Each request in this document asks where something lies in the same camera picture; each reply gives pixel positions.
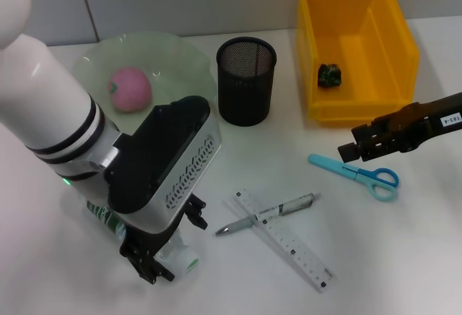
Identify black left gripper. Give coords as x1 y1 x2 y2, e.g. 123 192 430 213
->
118 194 209 284

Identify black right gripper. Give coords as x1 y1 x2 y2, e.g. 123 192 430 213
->
337 92 462 163

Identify blue scissors with sheath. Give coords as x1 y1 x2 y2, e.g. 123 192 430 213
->
308 153 401 202

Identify clear water bottle green label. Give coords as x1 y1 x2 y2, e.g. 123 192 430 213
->
84 199 200 277

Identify green plastic wrapper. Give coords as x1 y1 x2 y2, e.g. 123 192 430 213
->
317 62 343 88

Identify pink peach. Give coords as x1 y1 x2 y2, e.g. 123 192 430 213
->
107 66 152 113

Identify grey retractable pen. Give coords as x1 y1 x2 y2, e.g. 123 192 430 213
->
215 191 322 237

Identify transparent plastic ruler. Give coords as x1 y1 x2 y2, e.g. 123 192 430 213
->
223 187 337 293

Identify black mesh pen holder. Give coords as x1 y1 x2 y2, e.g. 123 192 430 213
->
216 36 278 127

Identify pale green glass fruit plate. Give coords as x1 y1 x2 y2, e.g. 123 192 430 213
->
73 31 218 132

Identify yellow plastic storage bin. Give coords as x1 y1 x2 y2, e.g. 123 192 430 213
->
295 0 421 128

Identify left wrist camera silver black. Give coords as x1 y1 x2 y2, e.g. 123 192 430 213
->
103 95 222 233

